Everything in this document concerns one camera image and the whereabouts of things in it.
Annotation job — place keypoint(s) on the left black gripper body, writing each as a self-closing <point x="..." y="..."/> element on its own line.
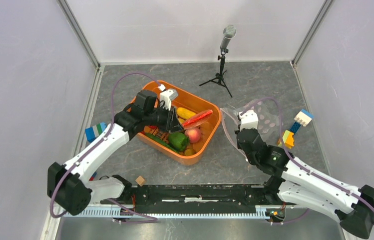
<point x="161" y="118"/>

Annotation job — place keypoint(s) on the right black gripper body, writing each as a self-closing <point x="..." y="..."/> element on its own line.
<point x="254" y="130"/>

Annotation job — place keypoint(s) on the yellow toy corn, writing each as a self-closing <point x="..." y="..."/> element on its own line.
<point x="184" y="113"/>

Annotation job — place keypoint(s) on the pink toy peach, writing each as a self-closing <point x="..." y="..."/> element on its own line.
<point x="193" y="134"/>

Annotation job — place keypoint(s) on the orange plastic basket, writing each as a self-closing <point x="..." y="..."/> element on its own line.
<point x="195" y="104"/>

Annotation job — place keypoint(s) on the clear pink-dotted zip bag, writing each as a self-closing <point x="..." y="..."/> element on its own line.
<point x="268" y="124"/>

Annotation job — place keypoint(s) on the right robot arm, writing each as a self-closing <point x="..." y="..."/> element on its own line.
<point x="293" y="181"/>

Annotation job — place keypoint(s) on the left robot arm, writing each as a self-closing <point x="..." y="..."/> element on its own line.
<point x="69" y="185"/>

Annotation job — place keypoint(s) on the green toy bell pepper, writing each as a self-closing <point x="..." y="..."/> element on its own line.
<point x="178" y="140"/>

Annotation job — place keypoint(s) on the green toy cucumber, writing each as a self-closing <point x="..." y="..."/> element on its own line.
<point x="160" y="141"/>

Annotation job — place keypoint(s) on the olive toy fruit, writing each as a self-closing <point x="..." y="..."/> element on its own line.
<point x="189" y="152"/>

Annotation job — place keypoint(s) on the blue white toy brick stack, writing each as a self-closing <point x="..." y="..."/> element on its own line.
<point x="302" y="119"/>

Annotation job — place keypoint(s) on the small wooden cube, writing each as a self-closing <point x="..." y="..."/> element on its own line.
<point x="140" y="180"/>

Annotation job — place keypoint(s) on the blue green striped brick stack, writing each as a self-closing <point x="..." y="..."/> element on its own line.
<point x="94" y="131"/>

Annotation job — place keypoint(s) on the microphone on black tripod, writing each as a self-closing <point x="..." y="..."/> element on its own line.
<point x="229" y="33"/>

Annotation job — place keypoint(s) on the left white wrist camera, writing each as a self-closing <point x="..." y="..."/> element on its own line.
<point x="166" y="98"/>

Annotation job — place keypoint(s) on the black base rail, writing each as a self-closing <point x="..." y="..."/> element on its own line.
<point x="199" y="198"/>

